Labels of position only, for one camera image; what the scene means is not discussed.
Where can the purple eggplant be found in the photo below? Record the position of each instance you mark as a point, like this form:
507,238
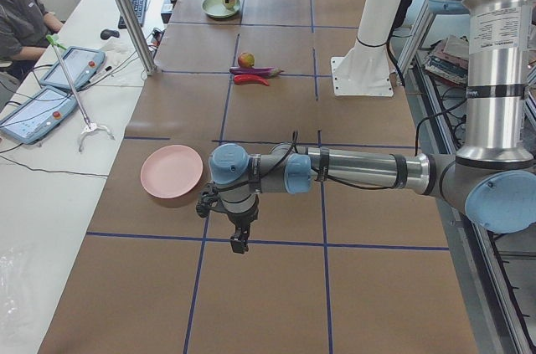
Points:
264,72

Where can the pink plate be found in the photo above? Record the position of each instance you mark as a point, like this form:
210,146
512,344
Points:
171,171

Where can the aluminium frame rail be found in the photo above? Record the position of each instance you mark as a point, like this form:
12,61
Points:
488,218

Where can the black computer mouse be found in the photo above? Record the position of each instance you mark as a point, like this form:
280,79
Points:
106,34

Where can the aluminium frame post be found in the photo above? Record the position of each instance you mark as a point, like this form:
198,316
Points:
137,37

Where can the yellow pink peach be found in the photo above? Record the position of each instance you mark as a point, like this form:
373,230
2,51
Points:
228,4

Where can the red chili pepper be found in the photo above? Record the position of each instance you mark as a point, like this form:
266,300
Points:
250,79

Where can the seated person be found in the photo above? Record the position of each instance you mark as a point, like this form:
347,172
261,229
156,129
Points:
25,25

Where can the stack of books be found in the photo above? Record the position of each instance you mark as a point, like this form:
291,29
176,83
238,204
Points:
448,60

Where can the teach pendant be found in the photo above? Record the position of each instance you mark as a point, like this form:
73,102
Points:
38,116
82,64

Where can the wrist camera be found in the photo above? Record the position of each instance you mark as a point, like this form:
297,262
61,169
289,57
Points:
208,201

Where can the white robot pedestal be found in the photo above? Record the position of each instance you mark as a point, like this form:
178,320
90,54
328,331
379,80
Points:
364,70

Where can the green plate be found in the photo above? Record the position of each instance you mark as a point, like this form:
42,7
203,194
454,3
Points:
215,9

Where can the black keyboard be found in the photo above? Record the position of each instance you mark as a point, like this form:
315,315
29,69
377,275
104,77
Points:
140,8

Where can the near teach pendant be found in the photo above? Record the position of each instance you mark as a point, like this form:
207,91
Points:
38,116

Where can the far teach pendant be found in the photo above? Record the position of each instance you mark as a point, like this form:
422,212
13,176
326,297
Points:
82,64

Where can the red yellow pomegranate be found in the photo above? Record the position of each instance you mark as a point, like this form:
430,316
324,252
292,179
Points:
246,60

